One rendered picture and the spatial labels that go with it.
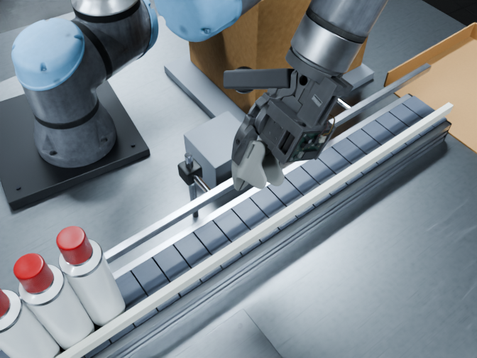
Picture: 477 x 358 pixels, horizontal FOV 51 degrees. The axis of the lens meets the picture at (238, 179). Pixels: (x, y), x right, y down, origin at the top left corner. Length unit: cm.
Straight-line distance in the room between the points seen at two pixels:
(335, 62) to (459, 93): 64
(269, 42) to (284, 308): 45
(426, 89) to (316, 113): 61
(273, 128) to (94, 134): 42
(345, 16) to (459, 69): 71
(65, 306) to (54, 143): 39
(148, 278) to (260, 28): 44
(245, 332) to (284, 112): 32
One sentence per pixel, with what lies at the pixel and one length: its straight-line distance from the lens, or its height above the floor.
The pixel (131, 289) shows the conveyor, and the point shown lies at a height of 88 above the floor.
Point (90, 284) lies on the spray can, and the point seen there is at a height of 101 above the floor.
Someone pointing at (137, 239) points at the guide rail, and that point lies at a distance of 72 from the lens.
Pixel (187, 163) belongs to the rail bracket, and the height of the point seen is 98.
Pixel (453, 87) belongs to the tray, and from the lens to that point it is 119.
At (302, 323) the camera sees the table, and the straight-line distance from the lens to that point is 80.
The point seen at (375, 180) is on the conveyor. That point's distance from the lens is 93.
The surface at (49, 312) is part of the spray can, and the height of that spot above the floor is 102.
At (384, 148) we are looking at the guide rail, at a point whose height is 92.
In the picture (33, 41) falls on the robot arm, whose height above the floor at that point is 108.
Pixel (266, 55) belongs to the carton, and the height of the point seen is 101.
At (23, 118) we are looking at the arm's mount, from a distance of 109.
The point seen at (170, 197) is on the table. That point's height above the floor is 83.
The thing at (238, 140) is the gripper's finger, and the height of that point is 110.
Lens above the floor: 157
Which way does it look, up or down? 52 degrees down
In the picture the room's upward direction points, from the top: straight up
